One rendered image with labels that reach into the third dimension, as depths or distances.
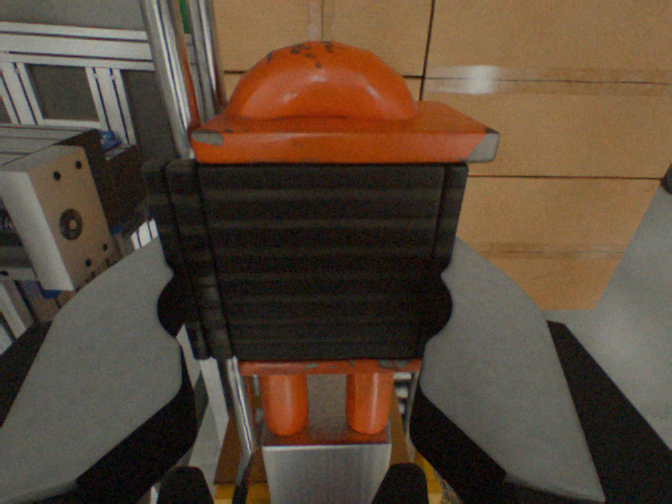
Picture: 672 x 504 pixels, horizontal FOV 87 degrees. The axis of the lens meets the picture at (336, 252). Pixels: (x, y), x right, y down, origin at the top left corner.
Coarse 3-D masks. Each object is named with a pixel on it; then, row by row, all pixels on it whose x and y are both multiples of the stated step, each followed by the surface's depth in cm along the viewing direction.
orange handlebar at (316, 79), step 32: (256, 64) 9; (288, 64) 9; (320, 64) 9; (352, 64) 9; (384, 64) 9; (256, 96) 9; (288, 96) 9; (320, 96) 9; (352, 96) 9; (384, 96) 9; (288, 384) 15; (352, 384) 16; (384, 384) 15; (288, 416) 16; (352, 416) 17; (384, 416) 16
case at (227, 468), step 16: (256, 400) 85; (400, 416) 82; (400, 432) 78; (224, 448) 75; (240, 448) 75; (400, 448) 75; (224, 464) 72; (256, 464) 72; (224, 480) 70; (256, 480) 70
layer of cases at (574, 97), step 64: (256, 0) 62; (320, 0) 62; (384, 0) 63; (448, 0) 63; (512, 0) 63; (576, 0) 64; (640, 0) 64; (448, 64) 68; (512, 64) 69; (576, 64) 69; (640, 64) 69; (512, 128) 75; (576, 128) 75; (640, 128) 76; (512, 192) 83; (576, 192) 83; (640, 192) 84; (512, 256) 92; (576, 256) 93
